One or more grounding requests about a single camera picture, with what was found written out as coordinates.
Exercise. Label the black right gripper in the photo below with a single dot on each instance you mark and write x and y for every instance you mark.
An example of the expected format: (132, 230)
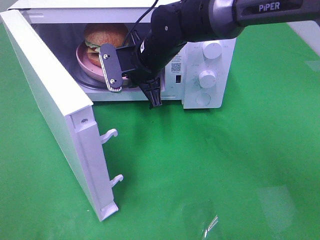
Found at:
(141, 60)

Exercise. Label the lower white microwave knob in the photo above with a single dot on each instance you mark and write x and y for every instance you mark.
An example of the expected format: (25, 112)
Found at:
(207, 79)

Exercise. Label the white microwave knob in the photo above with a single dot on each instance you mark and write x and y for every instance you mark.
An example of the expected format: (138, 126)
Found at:
(207, 79)
(212, 49)

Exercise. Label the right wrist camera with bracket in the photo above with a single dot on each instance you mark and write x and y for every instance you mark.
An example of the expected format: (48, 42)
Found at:
(111, 67)

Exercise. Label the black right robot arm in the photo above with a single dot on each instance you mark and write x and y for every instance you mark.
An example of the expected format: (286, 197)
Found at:
(177, 23)

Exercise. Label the round white door button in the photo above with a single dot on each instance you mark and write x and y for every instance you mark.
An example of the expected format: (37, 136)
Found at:
(203, 99)

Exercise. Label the white microwave door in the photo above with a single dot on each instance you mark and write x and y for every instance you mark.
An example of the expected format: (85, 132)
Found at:
(67, 111)

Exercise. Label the clear tape patch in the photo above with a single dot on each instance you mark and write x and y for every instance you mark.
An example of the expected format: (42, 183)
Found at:
(201, 221)

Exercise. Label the pink round plate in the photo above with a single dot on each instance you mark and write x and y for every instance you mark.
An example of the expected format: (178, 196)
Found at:
(84, 64)

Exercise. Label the burger with lettuce and cheese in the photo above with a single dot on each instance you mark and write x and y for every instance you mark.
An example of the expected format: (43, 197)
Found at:
(97, 34)

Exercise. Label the white microwave oven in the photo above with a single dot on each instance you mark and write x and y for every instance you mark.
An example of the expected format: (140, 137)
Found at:
(50, 34)

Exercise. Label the upper white microwave knob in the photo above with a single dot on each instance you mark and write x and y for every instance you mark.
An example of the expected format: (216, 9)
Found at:
(212, 49)

